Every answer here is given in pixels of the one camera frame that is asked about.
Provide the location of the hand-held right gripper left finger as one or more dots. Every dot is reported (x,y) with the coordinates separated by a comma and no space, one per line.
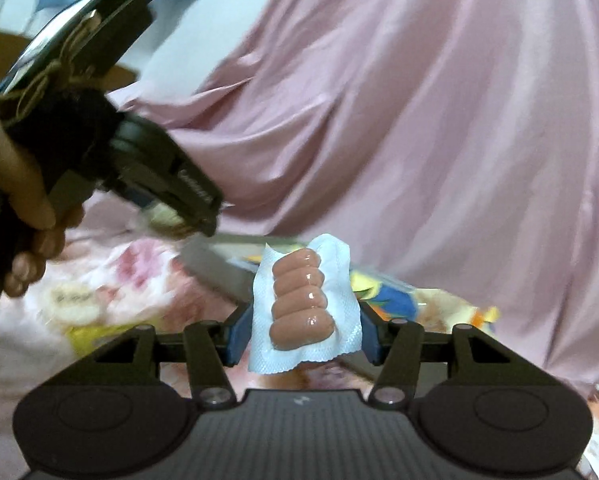
(239,336)

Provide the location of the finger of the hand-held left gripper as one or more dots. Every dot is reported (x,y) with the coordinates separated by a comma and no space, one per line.
(199,220)
(149,205)

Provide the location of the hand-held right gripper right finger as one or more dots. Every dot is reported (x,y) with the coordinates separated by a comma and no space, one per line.
(370,337)

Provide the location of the pale blurry snack packet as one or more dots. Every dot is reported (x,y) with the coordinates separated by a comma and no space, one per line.
(162,225)

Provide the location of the grey tray with colourful print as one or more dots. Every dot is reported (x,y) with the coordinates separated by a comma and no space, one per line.
(214,266)

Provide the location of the clear sausage packet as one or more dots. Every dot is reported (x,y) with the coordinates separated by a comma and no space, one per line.
(299,305)

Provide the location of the person's left hand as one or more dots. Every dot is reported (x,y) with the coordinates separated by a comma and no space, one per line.
(19,180)

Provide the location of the floral bed sheet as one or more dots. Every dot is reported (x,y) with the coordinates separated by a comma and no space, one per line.
(139,280)

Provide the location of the white round snack packet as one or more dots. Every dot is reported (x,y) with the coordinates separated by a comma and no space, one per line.
(74,302)

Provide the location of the yellow snack packet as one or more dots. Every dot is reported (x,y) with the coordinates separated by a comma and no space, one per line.
(99,337)

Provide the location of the pink satin cloth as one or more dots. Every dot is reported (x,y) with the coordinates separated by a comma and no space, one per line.
(404,135)

